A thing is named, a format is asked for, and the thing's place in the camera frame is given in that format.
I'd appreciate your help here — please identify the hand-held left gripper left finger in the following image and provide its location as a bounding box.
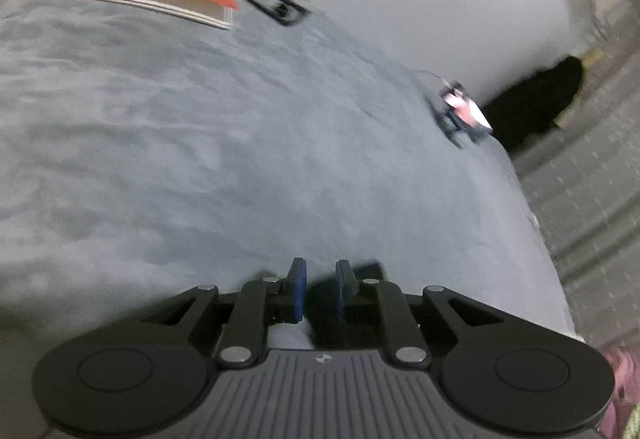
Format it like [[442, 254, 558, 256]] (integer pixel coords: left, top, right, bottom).
[[140, 257, 307, 366]]

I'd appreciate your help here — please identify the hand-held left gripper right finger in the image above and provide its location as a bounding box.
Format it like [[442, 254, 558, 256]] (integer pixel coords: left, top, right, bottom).
[[335, 259, 506, 367]]

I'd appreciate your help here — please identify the cream and black sweatshirt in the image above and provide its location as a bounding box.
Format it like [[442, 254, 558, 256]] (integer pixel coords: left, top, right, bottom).
[[267, 260, 388, 351]]

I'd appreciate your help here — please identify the blue phone stand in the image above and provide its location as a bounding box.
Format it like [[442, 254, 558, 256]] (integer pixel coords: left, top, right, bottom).
[[435, 106, 488, 147]]

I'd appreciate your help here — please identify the smartphone with lit screen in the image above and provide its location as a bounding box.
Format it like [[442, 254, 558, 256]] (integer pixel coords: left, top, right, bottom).
[[440, 82, 493, 132]]

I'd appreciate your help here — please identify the grey star-patterned curtain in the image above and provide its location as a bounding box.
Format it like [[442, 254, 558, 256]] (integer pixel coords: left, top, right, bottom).
[[512, 19, 640, 350]]

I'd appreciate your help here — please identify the black hanging coat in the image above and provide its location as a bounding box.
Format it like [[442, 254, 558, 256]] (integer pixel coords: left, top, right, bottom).
[[482, 56, 585, 152]]

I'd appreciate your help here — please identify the black rectangular clip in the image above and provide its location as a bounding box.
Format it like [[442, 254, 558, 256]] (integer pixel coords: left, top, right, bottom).
[[246, 0, 308, 26]]

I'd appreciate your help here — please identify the beige hanging bag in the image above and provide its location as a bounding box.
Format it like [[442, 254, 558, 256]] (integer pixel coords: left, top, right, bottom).
[[552, 48, 608, 130]]

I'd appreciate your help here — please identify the purple folded quilt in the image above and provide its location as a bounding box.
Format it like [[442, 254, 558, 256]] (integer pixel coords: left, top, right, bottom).
[[597, 344, 640, 439]]

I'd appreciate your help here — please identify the white charging cable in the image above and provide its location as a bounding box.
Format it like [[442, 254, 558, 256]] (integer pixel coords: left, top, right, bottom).
[[417, 69, 451, 87]]

